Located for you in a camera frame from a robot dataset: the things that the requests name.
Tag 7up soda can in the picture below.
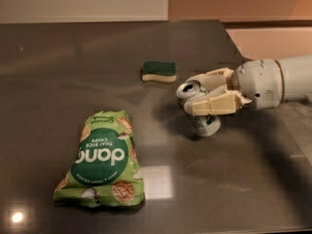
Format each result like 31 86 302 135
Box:
176 80 220 137

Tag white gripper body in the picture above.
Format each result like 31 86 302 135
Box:
234 58 283 109

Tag green and yellow sponge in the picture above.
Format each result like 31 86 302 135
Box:
141 61 176 83

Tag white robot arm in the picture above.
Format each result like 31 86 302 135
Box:
184 55 312 116

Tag green Dang chips bag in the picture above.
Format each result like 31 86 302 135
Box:
54 110 145 208

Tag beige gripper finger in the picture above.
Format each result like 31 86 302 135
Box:
183 91 253 116
183 67 234 92

